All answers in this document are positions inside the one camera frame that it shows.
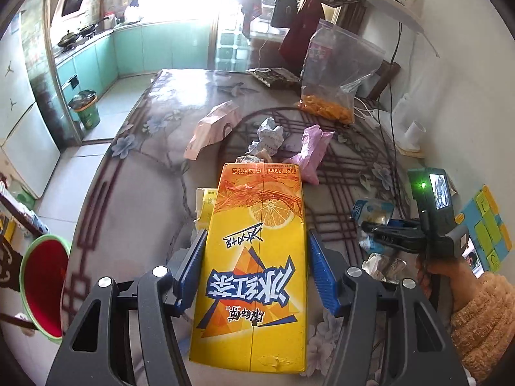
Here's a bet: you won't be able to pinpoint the white charger cable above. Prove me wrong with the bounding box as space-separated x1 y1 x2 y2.
354 96 381 127

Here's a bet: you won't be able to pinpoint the pink car-shaped box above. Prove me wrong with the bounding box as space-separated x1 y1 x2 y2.
185 100 242 161

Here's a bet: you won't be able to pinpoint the green trash bin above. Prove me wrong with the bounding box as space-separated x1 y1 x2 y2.
68 90 101 129

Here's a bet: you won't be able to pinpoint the zip bag of orange snacks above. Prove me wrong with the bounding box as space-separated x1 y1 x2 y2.
298 19 387 125

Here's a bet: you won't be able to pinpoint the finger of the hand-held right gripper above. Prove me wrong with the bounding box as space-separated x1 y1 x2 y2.
384 218 423 232
360 221 427 255

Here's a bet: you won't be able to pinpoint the red bin with green rim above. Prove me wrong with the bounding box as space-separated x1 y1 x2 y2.
19 235 72 342

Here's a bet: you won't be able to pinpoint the black frying pan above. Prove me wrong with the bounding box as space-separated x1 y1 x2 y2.
78 18 109 35

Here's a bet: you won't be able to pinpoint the teal kitchen base cabinets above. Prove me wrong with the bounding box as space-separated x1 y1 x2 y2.
54 24 212 103

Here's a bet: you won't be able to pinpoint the black cable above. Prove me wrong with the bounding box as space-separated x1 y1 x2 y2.
376 22 415 218

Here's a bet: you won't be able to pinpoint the pink plastic bag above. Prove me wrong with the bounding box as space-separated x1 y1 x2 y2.
284 125 334 186

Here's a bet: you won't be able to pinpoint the person's right hand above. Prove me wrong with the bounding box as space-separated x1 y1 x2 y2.
414 255 481 314

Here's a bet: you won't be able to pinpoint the crumpled silver wrapper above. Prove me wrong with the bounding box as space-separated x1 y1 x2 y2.
362 253 408 287

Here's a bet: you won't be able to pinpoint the black wok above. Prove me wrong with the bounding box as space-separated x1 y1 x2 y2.
56 30 81 49

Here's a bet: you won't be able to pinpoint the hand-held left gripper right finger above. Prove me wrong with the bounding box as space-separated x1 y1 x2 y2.
308 229 469 386

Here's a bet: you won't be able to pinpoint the white paper roll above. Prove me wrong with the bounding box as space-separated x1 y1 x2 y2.
404 121 427 149

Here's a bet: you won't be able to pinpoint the dark wooden chair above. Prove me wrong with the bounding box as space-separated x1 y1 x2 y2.
362 60 401 101

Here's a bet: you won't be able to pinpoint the blue yellow phone stand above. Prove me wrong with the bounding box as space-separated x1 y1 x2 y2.
459 185 515 278

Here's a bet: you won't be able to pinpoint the blue white packet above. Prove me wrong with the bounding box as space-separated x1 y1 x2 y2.
353 198 396 252

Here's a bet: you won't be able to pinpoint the black shoulder bag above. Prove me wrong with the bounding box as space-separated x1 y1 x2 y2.
270 0 300 29

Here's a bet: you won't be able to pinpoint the small yellow drink carton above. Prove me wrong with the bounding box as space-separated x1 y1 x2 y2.
195 187 219 232

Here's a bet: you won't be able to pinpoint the large yellow tea carton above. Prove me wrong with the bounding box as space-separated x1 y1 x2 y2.
189 163 307 374

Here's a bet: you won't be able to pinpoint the white refrigerator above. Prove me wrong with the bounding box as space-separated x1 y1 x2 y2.
0 12 61 199

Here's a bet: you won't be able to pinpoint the printed paper ball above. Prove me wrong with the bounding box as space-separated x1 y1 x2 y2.
247 117 284 157

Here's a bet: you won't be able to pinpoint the hanging dark red garment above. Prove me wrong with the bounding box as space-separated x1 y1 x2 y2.
279 0 323 63

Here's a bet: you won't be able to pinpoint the smartphone in stand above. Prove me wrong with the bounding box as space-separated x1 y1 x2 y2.
463 245 483 278

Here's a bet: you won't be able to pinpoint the dark snack packet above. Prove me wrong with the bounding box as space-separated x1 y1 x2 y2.
246 67 302 88

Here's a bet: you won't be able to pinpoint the plastic bottle with red label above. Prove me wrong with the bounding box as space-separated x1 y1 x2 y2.
310 28 339 74

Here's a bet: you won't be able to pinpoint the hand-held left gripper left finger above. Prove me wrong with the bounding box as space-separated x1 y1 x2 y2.
46 229 210 386

